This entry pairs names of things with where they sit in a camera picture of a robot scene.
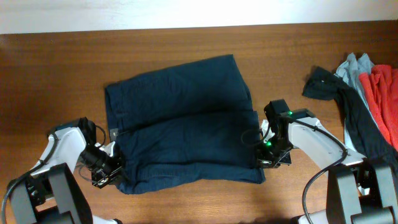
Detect red garment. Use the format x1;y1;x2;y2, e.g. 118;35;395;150
359;65;397;150

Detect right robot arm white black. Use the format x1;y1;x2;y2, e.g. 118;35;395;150
257;108;397;223

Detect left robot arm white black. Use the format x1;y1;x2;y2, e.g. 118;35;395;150
1;118;124;224

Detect black garment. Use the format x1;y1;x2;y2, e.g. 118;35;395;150
303;67;397;173

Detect light grey garment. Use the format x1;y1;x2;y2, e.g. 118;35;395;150
335;52;379;150

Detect navy blue shorts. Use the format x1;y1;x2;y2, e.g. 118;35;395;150
104;55;265;194

